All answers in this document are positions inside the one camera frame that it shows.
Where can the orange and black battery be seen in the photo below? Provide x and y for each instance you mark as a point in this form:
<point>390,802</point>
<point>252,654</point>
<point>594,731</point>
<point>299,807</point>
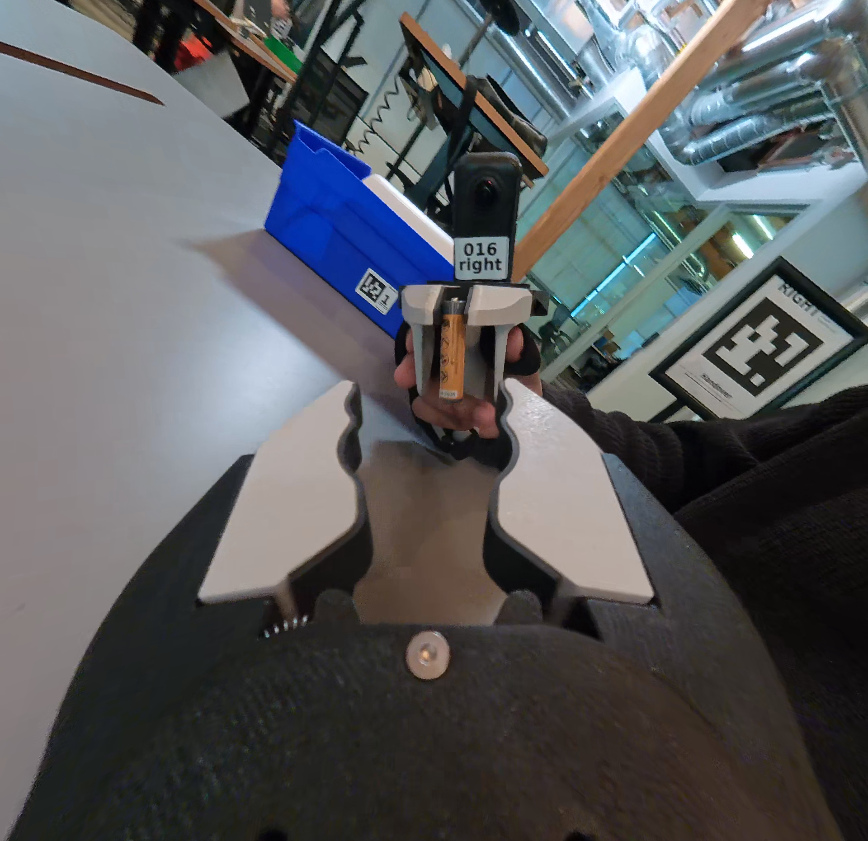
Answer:
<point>451,353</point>

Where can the black round lamp head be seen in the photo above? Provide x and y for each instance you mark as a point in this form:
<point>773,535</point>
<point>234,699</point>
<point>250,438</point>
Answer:
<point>498,4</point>

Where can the wooden top desk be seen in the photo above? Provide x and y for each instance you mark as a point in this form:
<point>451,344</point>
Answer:
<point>451,88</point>

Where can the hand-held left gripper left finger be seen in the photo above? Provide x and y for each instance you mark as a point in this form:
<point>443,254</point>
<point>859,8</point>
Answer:
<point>285,509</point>

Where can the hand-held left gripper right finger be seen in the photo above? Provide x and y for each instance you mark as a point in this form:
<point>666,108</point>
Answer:
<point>569,509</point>

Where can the black bag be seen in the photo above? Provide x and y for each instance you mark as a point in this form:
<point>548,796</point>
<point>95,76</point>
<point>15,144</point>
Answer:
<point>508,119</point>

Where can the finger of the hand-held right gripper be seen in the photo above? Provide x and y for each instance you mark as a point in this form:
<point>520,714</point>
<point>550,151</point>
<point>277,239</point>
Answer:
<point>424,305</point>
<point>502,305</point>

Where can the person's right forearm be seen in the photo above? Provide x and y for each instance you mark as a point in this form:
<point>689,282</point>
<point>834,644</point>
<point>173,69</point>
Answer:
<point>678,441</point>

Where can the person's right hand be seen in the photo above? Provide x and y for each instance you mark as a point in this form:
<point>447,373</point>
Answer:
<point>461,417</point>

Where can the framed marker poster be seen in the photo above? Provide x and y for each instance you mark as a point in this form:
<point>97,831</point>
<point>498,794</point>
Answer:
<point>766,339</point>

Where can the wooden support post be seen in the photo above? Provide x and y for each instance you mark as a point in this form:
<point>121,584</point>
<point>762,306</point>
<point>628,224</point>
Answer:
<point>644,109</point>

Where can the silver ventilation ducts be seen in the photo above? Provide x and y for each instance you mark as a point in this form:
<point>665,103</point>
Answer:
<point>746,54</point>

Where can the blue bin with marker tag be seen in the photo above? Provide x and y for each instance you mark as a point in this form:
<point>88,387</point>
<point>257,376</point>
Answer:
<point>319,210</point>

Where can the green bin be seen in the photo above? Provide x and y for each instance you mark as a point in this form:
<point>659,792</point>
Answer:
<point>283,51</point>

